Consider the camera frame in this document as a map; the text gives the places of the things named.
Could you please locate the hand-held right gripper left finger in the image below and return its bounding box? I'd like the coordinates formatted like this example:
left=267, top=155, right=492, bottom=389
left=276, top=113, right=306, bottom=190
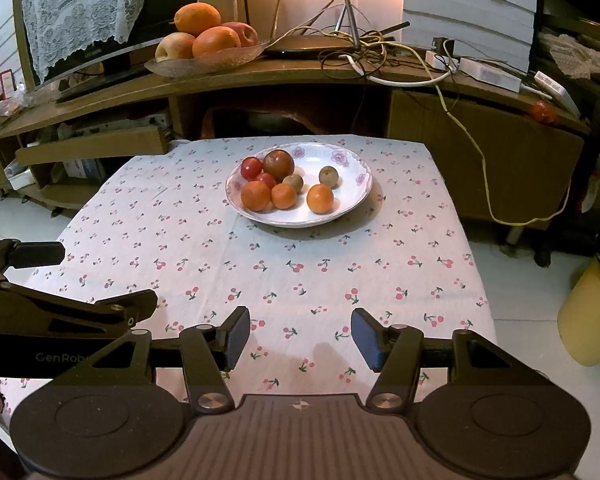
left=50, top=306, right=252, bottom=413

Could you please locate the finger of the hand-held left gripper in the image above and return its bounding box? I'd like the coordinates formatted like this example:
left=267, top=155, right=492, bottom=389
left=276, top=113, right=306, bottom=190
left=0, top=232, right=65, bottom=289
left=0, top=284, right=159, bottom=333

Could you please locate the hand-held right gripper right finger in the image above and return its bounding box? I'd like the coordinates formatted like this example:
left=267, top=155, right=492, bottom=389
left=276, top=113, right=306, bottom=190
left=351, top=308, right=551, bottom=413

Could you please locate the small orange tangerine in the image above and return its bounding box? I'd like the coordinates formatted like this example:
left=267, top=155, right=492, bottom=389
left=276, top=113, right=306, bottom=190
left=240, top=180, right=272, bottom=212
left=271, top=183, right=297, bottom=210
left=306, top=184, right=335, bottom=215

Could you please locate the white floral plate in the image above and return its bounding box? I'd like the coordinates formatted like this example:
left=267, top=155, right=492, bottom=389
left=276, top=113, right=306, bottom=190
left=224, top=142, right=373, bottom=229

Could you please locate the large red tomato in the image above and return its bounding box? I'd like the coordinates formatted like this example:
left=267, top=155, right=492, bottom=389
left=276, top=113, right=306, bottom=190
left=263, top=149, right=296, bottom=182

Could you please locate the cherry print tablecloth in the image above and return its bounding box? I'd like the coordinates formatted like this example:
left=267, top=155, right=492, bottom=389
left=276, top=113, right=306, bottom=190
left=0, top=134, right=498, bottom=406

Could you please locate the wooden drawer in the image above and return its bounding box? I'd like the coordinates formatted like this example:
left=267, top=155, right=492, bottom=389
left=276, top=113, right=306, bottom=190
left=15, top=125, right=173, bottom=167

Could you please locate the clear plastic bag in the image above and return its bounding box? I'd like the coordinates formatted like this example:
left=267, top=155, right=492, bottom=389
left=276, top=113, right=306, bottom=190
left=0, top=92, right=38, bottom=123

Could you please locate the yellow bin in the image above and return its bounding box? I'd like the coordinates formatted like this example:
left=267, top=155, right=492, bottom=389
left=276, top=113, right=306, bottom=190
left=557, top=255, right=600, bottom=367

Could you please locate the wooden television stand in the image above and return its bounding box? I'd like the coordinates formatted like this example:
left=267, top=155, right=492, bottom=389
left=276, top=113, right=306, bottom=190
left=0, top=42, right=593, bottom=221

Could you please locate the pale yellow apple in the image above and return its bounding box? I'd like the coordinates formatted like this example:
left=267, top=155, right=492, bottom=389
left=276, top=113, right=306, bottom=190
left=155, top=32, right=197, bottom=63

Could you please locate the white lace cloth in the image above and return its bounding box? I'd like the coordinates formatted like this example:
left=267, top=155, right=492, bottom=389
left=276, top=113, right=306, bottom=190
left=19, top=0, right=156, bottom=83

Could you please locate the glass fruit dish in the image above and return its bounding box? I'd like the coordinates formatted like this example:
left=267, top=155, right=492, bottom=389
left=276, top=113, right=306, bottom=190
left=144, top=40, right=271, bottom=78

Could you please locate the large orange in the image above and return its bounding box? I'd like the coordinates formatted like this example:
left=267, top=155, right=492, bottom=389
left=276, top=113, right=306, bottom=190
left=192, top=26, right=242, bottom=59
left=173, top=2, right=222, bottom=37

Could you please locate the black television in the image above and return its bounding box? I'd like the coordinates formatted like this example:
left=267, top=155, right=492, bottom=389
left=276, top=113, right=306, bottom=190
left=12, top=0, right=201, bottom=98

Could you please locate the white plug adapter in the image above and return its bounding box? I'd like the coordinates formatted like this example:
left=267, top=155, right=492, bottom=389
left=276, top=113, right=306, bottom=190
left=426, top=50, right=461, bottom=72

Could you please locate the white power strip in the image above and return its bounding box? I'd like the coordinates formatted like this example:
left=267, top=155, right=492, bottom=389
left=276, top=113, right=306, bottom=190
left=459, top=57, right=523, bottom=93

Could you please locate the black router with antennas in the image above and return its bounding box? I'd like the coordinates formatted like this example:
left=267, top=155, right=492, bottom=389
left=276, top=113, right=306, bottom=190
left=265, top=0, right=411, bottom=58

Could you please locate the red apple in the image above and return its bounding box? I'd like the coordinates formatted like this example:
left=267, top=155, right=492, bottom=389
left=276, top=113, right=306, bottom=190
left=221, top=21, right=260, bottom=48

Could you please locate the white flat device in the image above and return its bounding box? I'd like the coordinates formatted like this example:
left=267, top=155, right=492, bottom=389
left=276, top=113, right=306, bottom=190
left=534, top=71, right=581, bottom=118

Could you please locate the dark shelf rack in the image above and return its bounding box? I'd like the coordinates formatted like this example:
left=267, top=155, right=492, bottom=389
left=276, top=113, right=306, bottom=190
left=537, top=0, right=600, bottom=201

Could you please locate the yellow cable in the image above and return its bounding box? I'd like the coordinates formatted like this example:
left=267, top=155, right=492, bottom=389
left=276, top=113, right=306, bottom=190
left=295, top=25, right=573, bottom=226

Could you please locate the white cable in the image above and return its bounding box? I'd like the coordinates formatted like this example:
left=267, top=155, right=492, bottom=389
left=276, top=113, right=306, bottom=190
left=347, top=55, right=451, bottom=86

